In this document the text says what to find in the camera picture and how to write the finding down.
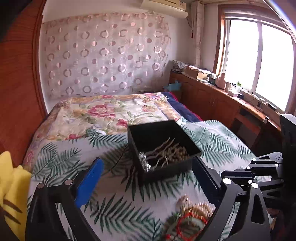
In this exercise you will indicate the circle pattern sheer curtain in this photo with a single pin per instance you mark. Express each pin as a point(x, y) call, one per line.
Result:
point(108, 53)

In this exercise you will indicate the pink ceramic bottle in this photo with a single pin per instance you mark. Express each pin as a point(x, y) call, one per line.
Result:
point(221, 82)

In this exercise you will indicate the floral quilt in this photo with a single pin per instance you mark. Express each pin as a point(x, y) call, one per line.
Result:
point(109, 114)

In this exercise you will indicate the blue tissue box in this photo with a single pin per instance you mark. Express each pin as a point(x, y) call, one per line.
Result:
point(176, 86)

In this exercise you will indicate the navy blue blanket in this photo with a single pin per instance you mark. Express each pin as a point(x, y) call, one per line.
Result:
point(181, 108)

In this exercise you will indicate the window with wooden frame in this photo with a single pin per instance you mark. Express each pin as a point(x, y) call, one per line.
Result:
point(255, 50)

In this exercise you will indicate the silver hair comb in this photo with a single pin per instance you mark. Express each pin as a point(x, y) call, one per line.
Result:
point(158, 151)

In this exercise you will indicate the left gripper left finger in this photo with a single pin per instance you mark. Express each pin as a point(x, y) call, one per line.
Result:
point(86, 182)

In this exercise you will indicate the yellow pikachu plush toy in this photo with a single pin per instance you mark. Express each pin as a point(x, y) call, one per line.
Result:
point(15, 184)

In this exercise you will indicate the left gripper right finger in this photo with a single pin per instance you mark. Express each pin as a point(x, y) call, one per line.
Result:
point(209, 180)

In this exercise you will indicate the white wall air conditioner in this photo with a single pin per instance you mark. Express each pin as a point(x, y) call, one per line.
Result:
point(174, 8)

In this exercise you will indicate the gold pendant earring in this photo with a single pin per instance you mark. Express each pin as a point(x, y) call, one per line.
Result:
point(175, 155)

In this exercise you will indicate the palm leaf print blanket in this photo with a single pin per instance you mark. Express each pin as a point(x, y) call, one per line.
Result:
point(121, 208)

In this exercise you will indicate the cardboard box on cabinet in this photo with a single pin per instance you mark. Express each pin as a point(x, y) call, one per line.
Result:
point(197, 73)

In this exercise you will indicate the black jewelry box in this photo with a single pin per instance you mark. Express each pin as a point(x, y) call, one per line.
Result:
point(146, 137)

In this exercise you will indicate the beige tied window curtain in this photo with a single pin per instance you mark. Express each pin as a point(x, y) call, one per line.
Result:
point(197, 18)

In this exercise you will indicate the wooden side cabinet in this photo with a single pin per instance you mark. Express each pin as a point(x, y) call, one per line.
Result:
point(262, 136)

